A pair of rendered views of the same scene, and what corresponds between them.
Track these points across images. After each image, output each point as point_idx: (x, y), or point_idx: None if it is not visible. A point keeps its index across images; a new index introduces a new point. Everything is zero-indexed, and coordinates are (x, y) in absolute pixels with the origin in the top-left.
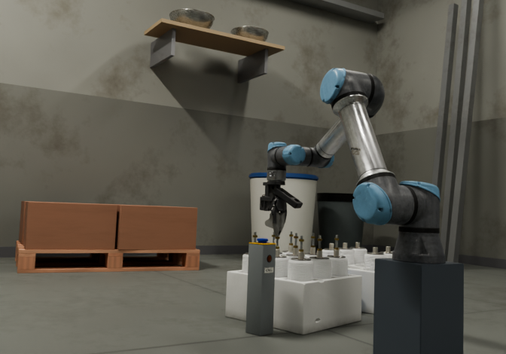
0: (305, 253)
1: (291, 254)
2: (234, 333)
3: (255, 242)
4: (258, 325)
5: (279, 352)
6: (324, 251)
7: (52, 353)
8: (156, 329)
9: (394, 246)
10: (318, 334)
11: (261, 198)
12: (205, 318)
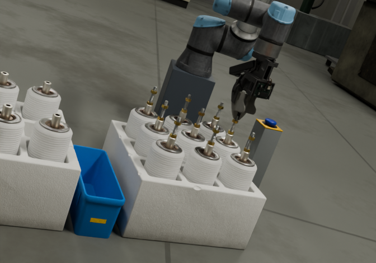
0: (164, 132)
1: (197, 138)
2: (259, 216)
3: (277, 127)
4: None
5: None
6: (72, 133)
7: None
8: (332, 257)
9: (205, 67)
10: None
11: (273, 84)
12: (270, 257)
